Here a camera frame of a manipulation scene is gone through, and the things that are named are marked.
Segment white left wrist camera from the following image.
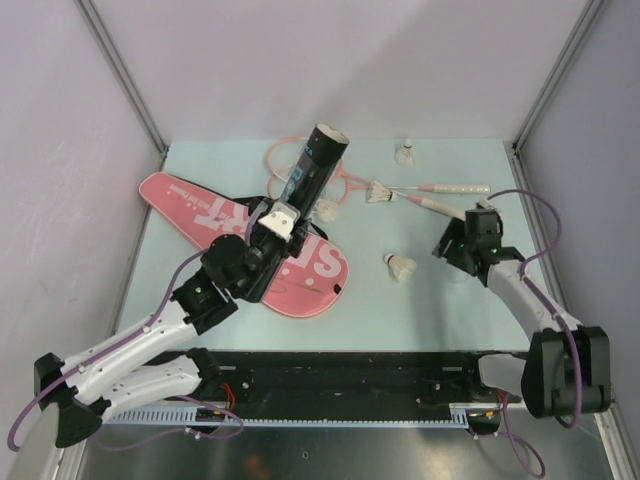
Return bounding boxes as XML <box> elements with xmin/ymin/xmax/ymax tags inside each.
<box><xmin>258</xmin><ymin>201</ymin><xmax>300</xmax><ymax>241</ymax></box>

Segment pink badminton racket upper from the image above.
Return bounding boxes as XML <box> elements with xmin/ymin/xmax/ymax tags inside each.
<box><xmin>265</xmin><ymin>137</ymin><xmax>464</xmax><ymax>220</ymax></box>

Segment pink racket bag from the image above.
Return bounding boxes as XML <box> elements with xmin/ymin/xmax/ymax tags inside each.
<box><xmin>138</xmin><ymin>171</ymin><xmax>350</xmax><ymax>319</ymax></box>

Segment pink badminton racket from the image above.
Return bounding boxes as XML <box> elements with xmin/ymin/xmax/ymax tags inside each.
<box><xmin>267</xmin><ymin>164</ymin><xmax>493</xmax><ymax>210</ymax></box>
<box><xmin>265</xmin><ymin>137</ymin><xmax>464</xmax><ymax>220</ymax></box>

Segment black shuttlecock tube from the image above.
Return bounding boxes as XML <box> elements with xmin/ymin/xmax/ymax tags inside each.
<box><xmin>279</xmin><ymin>123</ymin><xmax>350</xmax><ymax>222</ymax></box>

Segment grey cable duct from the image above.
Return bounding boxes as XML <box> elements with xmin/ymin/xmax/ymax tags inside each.
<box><xmin>107</xmin><ymin>403</ymin><xmax>501</xmax><ymax>429</ymax></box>

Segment pink badminton racket lower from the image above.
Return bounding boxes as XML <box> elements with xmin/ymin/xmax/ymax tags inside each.
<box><xmin>267</xmin><ymin>164</ymin><xmax>493</xmax><ymax>210</ymax></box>

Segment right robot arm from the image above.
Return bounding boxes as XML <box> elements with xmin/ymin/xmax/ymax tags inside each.
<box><xmin>433</xmin><ymin>209</ymin><xmax>611</xmax><ymax>418</ymax></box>

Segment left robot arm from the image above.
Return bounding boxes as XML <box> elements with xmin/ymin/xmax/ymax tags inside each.
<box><xmin>34</xmin><ymin>198</ymin><xmax>311</xmax><ymax>448</ymax></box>

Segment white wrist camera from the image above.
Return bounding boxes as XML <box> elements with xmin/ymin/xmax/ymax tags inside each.
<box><xmin>258</xmin><ymin>201</ymin><xmax>300</xmax><ymax>241</ymax></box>
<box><xmin>476</xmin><ymin>198</ymin><xmax>499</xmax><ymax>212</ymax></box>

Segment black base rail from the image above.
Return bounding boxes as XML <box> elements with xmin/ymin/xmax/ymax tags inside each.
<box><xmin>193</xmin><ymin>351</ymin><xmax>505</xmax><ymax>405</ymax></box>

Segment white shuttlecock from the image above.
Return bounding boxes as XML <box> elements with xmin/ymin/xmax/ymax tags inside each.
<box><xmin>394</xmin><ymin>138</ymin><xmax>414</xmax><ymax>167</ymax></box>
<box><xmin>366</xmin><ymin>181</ymin><xmax>396</xmax><ymax>203</ymax></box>
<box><xmin>314</xmin><ymin>199</ymin><xmax>339</xmax><ymax>223</ymax></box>
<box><xmin>383</xmin><ymin>254</ymin><xmax>417</xmax><ymax>282</ymax></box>

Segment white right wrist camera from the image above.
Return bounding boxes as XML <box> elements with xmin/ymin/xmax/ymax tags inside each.
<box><xmin>476</xmin><ymin>198</ymin><xmax>499</xmax><ymax>212</ymax></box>

